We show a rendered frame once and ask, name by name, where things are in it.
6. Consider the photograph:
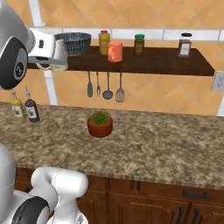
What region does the white wall socket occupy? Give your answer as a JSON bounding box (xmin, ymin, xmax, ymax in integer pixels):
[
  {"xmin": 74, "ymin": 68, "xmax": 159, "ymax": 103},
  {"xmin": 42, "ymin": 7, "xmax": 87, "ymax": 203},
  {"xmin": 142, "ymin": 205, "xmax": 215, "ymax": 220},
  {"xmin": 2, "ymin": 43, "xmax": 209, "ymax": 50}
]
[{"xmin": 211, "ymin": 71, "xmax": 224, "ymax": 93}]

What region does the grey hanging spatula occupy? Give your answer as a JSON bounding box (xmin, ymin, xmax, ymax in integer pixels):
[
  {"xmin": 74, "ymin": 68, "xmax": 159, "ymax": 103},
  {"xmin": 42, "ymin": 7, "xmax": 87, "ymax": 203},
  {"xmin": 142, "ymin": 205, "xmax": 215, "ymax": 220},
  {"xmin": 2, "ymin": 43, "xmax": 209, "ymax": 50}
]
[{"xmin": 87, "ymin": 71, "xmax": 94, "ymax": 98}]

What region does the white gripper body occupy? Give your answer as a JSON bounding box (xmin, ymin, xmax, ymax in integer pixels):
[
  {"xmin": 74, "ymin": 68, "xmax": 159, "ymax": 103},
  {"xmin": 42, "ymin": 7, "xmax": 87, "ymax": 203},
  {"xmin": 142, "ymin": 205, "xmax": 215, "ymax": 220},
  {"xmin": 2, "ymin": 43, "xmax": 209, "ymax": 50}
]
[{"xmin": 52, "ymin": 38, "xmax": 70, "ymax": 66}]

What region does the yellow jar with red lid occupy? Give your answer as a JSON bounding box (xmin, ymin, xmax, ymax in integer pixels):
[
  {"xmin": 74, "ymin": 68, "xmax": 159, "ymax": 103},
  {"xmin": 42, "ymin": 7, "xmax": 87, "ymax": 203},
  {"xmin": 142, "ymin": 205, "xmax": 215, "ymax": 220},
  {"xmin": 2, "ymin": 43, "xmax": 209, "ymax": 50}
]
[{"xmin": 98, "ymin": 29, "xmax": 111, "ymax": 56}]

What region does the brown wooden cupboard door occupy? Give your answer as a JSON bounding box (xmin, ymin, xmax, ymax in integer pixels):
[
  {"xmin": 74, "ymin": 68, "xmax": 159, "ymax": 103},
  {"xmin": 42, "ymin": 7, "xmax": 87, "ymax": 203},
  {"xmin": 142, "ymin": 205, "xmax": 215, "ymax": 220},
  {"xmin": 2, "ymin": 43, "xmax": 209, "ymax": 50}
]
[
  {"xmin": 186, "ymin": 200, "xmax": 224, "ymax": 224},
  {"xmin": 108, "ymin": 192, "xmax": 189, "ymax": 224},
  {"xmin": 76, "ymin": 175, "xmax": 109, "ymax": 224}
]

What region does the green plant in terracotta pot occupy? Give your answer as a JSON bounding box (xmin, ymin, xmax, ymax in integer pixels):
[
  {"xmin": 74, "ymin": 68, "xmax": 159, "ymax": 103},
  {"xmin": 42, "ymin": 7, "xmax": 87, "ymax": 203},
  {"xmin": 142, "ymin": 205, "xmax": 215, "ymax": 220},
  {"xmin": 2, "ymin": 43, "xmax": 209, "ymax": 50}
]
[{"xmin": 87, "ymin": 109, "xmax": 114, "ymax": 139}]

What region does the grey hanging fork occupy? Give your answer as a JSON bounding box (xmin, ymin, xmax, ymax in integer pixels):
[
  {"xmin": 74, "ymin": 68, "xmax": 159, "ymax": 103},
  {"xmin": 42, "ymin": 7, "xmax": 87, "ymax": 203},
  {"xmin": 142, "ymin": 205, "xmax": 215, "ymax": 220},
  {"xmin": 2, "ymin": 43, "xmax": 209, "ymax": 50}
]
[{"xmin": 95, "ymin": 71, "xmax": 102, "ymax": 98}]

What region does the black cupboard door handle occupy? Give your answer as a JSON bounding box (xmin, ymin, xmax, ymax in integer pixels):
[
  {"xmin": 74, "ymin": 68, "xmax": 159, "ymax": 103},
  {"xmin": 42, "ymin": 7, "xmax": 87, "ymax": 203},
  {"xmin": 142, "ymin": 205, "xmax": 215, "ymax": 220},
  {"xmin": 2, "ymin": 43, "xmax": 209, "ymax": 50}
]
[
  {"xmin": 176, "ymin": 205, "xmax": 186, "ymax": 224},
  {"xmin": 190, "ymin": 207, "xmax": 201, "ymax": 224}
]

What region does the grey hanging slotted turner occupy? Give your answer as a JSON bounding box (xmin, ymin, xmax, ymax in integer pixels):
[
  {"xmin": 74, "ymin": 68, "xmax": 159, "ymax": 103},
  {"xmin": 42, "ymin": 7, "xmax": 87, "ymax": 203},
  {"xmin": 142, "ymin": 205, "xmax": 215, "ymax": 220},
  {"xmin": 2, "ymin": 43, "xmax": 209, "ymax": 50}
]
[{"xmin": 115, "ymin": 72, "xmax": 126, "ymax": 103}]

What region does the grey hanging ladle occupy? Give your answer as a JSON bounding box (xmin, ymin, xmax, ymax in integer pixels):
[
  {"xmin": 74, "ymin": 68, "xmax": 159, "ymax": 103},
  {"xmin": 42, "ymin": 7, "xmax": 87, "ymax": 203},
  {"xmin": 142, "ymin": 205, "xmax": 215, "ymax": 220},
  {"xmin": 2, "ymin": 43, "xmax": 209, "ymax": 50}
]
[{"xmin": 101, "ymin": 71, "xmax": 114, "ymax": 101}]

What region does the dark red sauce bottle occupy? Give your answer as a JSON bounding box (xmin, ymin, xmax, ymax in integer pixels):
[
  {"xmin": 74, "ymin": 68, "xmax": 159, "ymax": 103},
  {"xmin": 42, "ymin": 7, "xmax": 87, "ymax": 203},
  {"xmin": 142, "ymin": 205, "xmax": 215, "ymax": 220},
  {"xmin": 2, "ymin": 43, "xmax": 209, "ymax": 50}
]
[{"xmin": 24, "ymin": 86, "xmax": 40, "ymax": 123}]

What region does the yellow oil bottle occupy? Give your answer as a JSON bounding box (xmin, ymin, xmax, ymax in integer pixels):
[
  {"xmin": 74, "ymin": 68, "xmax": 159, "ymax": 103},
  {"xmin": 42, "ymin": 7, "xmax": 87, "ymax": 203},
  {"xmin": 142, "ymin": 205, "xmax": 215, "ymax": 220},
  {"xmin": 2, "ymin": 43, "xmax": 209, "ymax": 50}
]
[{"xmin": 10, "ymin": 88, "xmax": 27, "ymax": 123}]

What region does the brown wooden drawer front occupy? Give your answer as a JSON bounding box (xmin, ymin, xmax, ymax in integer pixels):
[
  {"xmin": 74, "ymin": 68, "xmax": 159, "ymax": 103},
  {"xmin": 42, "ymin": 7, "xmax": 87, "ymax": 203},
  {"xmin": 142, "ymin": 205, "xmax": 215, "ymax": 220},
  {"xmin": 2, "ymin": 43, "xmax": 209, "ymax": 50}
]
[
  {"xmin": 13, "ymin": 167, "xmax": 34, "ymax": 194},
  {"xmin": 136, "ymin": 180, "xmax": 224, "ymax": 206}
]

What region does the grey patterned bowl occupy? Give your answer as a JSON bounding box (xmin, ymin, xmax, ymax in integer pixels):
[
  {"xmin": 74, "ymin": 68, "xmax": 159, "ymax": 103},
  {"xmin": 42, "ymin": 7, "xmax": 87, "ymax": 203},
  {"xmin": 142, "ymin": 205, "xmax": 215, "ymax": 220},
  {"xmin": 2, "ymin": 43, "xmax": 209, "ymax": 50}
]
[{"xmin": 53, "ymin": 31, "xmax": 93, "ymax": 57}]

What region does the green jar with green lid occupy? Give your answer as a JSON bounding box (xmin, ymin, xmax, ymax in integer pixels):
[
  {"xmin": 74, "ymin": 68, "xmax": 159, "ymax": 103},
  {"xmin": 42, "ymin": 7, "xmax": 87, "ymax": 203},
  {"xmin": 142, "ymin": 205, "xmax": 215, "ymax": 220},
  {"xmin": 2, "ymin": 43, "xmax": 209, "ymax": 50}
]
[{"xmin": 133, "ymin": 33, "xmax": 146, "ymax": 57}]

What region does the orange mug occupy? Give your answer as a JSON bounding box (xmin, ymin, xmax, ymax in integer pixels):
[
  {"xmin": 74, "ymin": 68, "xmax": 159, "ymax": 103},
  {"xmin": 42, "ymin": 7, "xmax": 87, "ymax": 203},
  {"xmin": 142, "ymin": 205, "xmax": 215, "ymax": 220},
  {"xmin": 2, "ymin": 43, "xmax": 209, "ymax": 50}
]
[{"xmin": 107, "ymin": 40, "xmax": 124, "ymax": 63}]

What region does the brown jar with black lid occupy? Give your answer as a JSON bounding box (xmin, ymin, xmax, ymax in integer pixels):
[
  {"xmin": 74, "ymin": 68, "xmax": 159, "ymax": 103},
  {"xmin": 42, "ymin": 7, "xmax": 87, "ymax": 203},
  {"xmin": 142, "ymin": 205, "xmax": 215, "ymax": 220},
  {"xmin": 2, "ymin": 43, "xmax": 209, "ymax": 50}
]
[{"xmin": 178, "ymin": 32, "xmax": 193, "ymax": 59}]

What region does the dark wooden wall shelf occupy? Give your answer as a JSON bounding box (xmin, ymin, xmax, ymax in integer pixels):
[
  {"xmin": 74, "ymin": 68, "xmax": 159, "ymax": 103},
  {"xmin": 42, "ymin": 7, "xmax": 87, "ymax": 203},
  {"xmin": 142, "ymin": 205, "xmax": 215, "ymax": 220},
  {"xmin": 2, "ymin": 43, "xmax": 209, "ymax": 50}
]
[{"xmin": 26, "ymin": 45, "xmax": 216, "ymax": 77}]

